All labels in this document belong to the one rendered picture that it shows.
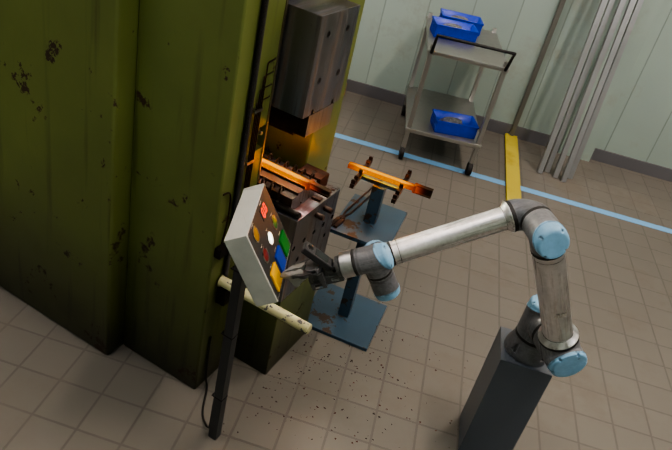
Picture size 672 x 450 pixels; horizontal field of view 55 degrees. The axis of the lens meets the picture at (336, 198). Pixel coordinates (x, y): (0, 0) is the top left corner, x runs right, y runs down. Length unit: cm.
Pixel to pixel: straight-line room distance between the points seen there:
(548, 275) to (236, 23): 135
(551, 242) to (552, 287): 22
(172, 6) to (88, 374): 172
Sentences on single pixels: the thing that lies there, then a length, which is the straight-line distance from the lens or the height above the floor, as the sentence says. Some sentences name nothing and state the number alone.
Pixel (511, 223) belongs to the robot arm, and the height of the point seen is 129.
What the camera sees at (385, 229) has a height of 65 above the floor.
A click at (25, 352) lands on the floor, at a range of 335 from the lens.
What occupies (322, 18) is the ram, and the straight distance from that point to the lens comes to 232.
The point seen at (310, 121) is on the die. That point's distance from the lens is 253.
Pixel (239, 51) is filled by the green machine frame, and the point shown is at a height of 164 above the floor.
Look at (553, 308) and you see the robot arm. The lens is 247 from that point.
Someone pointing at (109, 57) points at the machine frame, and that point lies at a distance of 247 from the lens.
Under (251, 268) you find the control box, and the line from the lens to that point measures 212.
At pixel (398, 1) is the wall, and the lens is 626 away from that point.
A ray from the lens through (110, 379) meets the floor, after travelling 320.
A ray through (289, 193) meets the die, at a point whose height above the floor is 98.
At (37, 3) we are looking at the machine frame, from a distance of 269.
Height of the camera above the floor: 239
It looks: 31 degrees down
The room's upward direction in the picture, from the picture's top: 14 degrees clockwise
